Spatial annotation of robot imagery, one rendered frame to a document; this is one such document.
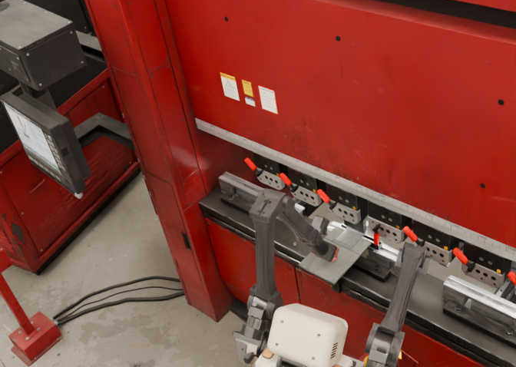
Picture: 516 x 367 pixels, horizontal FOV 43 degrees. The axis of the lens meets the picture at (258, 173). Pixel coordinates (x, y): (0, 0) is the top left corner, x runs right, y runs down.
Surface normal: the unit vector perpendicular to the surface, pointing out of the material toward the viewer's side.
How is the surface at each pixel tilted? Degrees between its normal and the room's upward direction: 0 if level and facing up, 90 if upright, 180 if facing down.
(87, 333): 0
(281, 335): 48
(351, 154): 90
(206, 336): 0
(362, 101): 90
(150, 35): 90
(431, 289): 0
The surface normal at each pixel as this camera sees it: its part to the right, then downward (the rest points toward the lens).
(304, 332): -0.46, -0.06
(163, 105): 0.75, 0.33
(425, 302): -0.14, -0.76
